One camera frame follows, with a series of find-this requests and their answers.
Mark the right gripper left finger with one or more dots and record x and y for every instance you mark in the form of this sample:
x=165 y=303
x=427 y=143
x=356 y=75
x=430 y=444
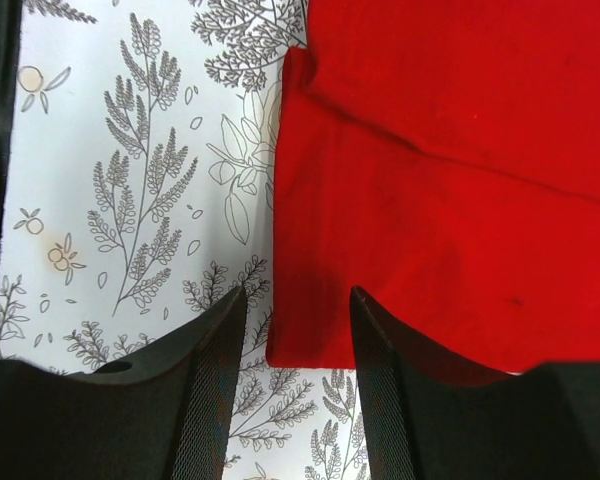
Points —
x=162 y=412

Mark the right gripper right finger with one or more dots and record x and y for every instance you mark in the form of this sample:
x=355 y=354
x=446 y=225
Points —
x=430 y=413

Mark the red t shirt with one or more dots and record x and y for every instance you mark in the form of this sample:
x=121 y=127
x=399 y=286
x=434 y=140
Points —
x=455 y=190

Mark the floral patterned table mat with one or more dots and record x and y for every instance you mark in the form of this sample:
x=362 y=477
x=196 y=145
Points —
x=141 y=184

